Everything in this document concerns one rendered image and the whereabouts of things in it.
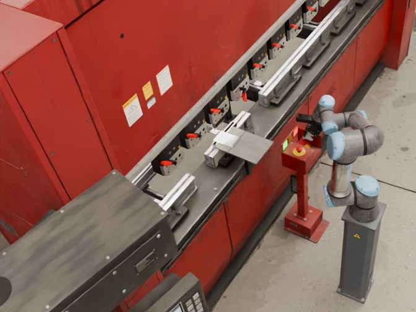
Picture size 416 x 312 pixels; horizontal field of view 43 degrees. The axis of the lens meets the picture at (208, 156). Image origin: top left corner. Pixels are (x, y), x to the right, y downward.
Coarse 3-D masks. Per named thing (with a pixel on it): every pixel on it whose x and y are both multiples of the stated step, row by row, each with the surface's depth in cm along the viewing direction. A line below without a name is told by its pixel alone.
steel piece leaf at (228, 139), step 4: (224, 136) 290; (228, 136) 289; (232, 136) 289; (236, 136) 288; (240, 136) 286; (220, 140) 288; (224, 140) 288; (228, 140) 287; (232, 140) 287; (236, 140) 284; (224, 144) 285; (228, 144) 285; (232, 144) 285
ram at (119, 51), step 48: (144, 0) 197; (192, 0) 220; (240, 0) 251; (288, 0) 292; (96, 48) 185; (144, 48) 206; (192, 48) 232; (240, 48) 267; (96, 96) 193; (144, 96) 216; (192, 96) 246; (144, 144) 228
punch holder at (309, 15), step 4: (308, 0) 312; (312, 0) 316; (304, 4) 312; (308, 4) 314; (312, 4) 318; (316, 4) 323; (304, 8) 314; (316, 8) 325; (304, 12) 316; (308, 12) 317; (312, 12) 322; (316, 12) 327; (304, 16) 318; (308, 16) 319; (312, 16) 324; (304, 20) 320; (308, 20) 321
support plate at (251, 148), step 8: (232, 128) 293; (248, 136) 287; (256, 136) 286; (240, 144) 284; (248, 144) 283; (256, 144) 282; (264, 144) 281; (272, 144) 282; (232, 152) 281; (240, 152) 280; (248, 152) 279; (256, 152) 278; (264, 152) 277; (248, 160) 275; (256, 160) 274
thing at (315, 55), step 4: (324, 40) 353; (320, 44) 351; (328, 44) 350; (316, 48) 348; (320, 48) 347; (324, 48) 348; (312, 52) 346; (316, 52) 345; (320, 52) 345; (308, 56) 343; (312, 56) 343; (316, 56) 342; (312, 60) 340; (316, 60) 343; (304, 64) 338; (308, 64) 338; (312, 64) 340; (308, 68) 338
